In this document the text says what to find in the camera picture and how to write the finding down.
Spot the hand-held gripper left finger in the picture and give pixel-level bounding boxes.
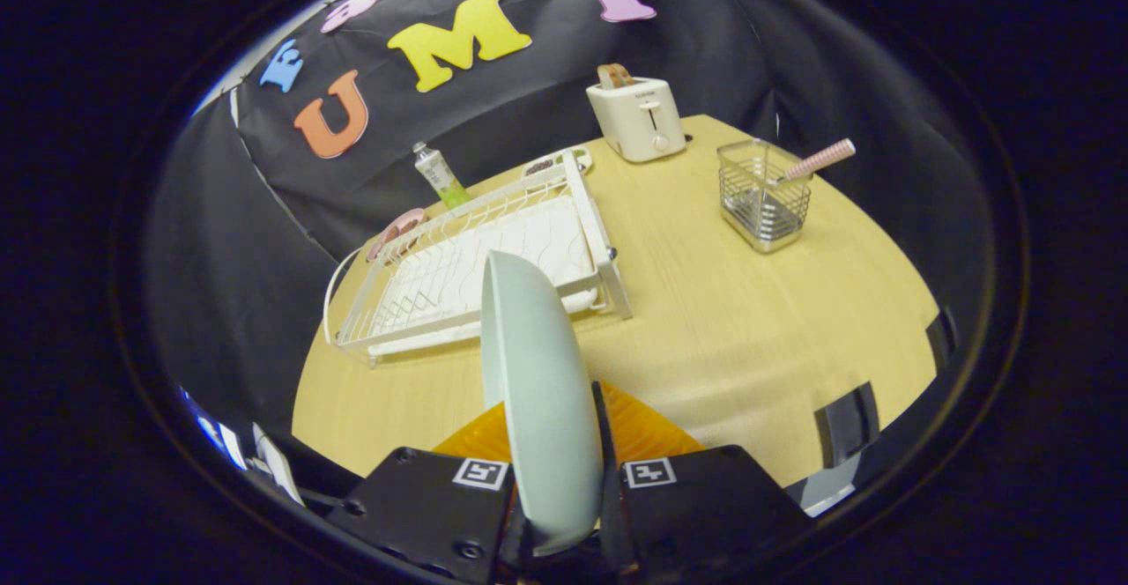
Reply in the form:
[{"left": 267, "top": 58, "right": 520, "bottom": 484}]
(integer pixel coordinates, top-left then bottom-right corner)
[{"left": 326, "top": 402, "right": 517, "bottom": 585}]

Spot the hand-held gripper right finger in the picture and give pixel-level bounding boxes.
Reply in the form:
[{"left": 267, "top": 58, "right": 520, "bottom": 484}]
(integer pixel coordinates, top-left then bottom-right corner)
[{"left": 590, "top": 381, "right": 816, "bottom": 585}]

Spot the pale green plate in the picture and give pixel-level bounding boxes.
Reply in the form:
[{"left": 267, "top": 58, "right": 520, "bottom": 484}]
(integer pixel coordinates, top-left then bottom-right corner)
[{"left": 480, "top": 248, "right": 605, "bottom": 558}]

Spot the white wire dish rack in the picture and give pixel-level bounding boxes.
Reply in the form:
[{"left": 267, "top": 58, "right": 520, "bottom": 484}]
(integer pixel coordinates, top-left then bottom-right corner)
[{"left": 323, "top": 152, "right": 634, "bottom": 367}]

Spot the metal wire basket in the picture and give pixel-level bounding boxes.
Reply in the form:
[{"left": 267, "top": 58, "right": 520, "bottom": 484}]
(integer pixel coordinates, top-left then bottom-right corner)
[{"left": 716, "top": 138, "right": 813, "bottom": 255}]

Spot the pink handled spoon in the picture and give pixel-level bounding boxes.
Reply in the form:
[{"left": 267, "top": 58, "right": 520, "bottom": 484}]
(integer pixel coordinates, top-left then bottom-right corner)
[{"left": 775, "top": 138, "right": 857, "bottom": 185}]

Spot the pink dish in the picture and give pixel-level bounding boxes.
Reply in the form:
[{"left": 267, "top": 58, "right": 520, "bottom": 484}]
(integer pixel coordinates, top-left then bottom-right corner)
[{"left": 367, "top": 208, "right": 427, "bottom": 262}]

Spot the small white divided dish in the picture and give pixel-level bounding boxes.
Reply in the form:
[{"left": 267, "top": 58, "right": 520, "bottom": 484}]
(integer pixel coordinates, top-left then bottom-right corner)
[{"left": 522, "top": 146, "right": 594, "bottom": 179}]

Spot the green drink bottle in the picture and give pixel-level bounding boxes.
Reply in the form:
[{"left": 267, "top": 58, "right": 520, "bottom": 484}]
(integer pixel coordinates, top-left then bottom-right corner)
[{"left": 412, "top": 142, "right": 471, "bottom": 210}]

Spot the cream toaster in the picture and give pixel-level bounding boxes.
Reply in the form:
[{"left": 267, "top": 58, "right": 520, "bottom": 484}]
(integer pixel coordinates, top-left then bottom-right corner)
[{"left": 586, "top": 77, "right": 687, "bottom": 164}]

